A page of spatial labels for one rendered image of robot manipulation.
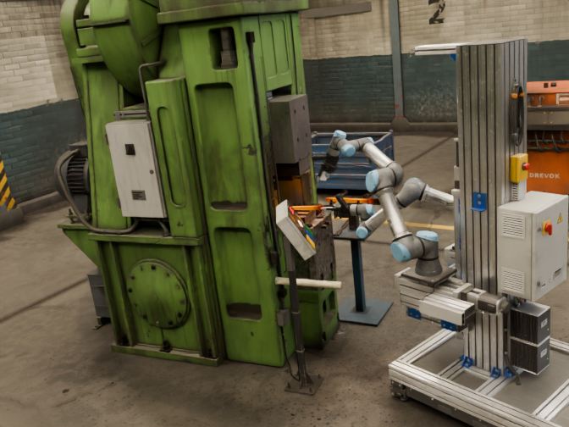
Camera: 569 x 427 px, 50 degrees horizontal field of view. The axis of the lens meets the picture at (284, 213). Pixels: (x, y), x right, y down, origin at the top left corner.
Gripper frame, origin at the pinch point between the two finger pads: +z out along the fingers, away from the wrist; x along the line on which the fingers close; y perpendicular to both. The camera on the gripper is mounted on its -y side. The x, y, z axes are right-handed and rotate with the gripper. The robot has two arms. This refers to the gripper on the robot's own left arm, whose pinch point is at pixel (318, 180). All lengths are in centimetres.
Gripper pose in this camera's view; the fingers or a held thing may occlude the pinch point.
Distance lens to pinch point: 398.3
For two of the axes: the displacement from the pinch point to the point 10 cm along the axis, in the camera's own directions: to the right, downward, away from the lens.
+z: -3.2, 8.3, 4.5
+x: 4.0, -3.1, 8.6
